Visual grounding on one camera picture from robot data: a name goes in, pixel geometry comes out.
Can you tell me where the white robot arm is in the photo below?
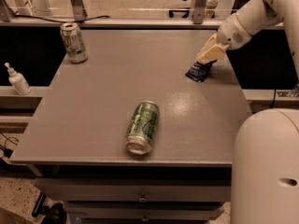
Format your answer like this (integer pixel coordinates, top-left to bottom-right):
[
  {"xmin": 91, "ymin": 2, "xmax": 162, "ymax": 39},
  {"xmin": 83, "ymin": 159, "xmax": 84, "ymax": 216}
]
[{"xmin": 196, "ymin": 0, "xmax": 299, "ymax": 73}]

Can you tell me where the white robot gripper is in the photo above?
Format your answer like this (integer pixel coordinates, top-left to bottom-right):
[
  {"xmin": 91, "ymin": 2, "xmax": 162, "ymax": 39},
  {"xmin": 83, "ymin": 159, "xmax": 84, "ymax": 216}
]
[{"xmin": 196, "ymin": 13, "xmax": 252, "ymax": 64}]

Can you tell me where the grey metal bracket left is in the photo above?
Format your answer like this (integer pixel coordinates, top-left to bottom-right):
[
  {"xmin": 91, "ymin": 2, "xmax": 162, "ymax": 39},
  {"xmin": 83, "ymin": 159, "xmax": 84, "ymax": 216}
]
[{"xmin": 70, "ymin": 0, "xmax": 87, "ymax": 22}]

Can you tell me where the upper drawer knob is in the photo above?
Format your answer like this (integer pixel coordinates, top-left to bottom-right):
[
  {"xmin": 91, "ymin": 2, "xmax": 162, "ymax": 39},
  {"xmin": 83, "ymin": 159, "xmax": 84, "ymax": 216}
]
[{"xmin": 138, "ymin": 194, "xmax": 148, "ymax": 203}]

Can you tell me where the grey metal bracket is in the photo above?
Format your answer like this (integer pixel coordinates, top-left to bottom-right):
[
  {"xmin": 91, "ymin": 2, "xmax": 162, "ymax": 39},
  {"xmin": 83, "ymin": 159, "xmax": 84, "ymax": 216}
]
[
  {"xmin": 191, "ymin": 0, "xmax": 206, "ymax": 24},
  {"xmin": 70, "ymin": 0, "xmax": 87, "ymax": 22}
]

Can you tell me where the green can lying down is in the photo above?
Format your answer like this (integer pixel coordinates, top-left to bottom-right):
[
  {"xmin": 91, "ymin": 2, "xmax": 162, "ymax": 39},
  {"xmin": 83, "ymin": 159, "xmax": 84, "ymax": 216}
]
[{"xmin": 124, "ymin": 101, "xmax": 160, "ymax": 155}]

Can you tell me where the black cable on shelf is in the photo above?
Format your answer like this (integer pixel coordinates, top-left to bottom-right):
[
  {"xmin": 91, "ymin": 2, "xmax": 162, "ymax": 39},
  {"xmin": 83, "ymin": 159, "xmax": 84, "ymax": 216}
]
[{"xmin": 12, "ymin": 14, "xmax": 111, "ymax": 24}]

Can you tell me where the white pump bottle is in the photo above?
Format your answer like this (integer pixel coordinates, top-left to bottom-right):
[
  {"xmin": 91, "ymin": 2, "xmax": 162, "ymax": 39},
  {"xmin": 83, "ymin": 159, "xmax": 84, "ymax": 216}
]
[{"xmin": 5, "ymin": 63, "xmax": 31, "ymax": 95}]

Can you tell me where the blue rxbar blueberry wrapper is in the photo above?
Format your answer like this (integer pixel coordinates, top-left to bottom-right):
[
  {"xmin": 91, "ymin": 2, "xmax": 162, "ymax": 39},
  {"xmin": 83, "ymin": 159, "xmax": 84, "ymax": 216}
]
[{"xmin": 185, "ymin": 61, "xmax": 214, "ymax": 82}]

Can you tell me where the black object on floor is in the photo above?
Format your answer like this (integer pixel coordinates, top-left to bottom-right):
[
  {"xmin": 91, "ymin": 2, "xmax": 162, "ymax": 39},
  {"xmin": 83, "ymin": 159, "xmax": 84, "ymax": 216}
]
[{"xmin": 32, "ymin": 192, "xmax": 67, "ymax": 224}]

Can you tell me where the grey metal bracket right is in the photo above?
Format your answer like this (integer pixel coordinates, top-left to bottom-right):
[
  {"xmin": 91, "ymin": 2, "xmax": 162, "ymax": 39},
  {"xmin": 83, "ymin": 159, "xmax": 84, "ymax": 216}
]
[{"xmin": 191, "ymin": 0, "xmax": 206, "ymax": 24}]

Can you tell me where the black cable at left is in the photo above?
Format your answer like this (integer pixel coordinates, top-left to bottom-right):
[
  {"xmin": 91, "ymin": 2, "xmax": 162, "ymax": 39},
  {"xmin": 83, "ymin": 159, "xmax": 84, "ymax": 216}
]
[{"xmin": 0, "ymin": 132, "xmax": 20, "ymax": 159}]

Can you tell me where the drawer knob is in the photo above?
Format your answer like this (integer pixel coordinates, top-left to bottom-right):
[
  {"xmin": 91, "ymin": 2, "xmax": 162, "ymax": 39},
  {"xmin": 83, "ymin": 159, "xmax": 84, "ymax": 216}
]
[
  {"xmin": 141, "ymin": 215, "xmax": 150, "ymax": 222},
  {"xmin": 138, "ymin": 194, "xmax": 148, "ymax": 203}
]

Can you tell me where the lower drawer knob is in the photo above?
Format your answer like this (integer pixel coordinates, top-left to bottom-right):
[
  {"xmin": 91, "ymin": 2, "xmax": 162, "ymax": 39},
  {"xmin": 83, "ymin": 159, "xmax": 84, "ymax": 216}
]
[{"xmin": 141, "ymin": 215, "xmax": 150, "ymax": 222}]

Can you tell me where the grey drawer cabinet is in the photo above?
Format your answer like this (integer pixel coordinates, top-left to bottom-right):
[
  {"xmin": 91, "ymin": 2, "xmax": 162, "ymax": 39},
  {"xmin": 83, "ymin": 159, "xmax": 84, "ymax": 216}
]
[{"xmin": 11, "ymin": 30, "xmax": 249, "ymax": 224}]

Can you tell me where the white green 7up can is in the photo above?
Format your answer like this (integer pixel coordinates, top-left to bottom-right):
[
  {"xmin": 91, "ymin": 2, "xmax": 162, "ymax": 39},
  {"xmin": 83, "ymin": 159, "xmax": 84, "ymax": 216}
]
[{"xmin": 60, "ymin": 22, "xmax": 88, "ymax": 63}]

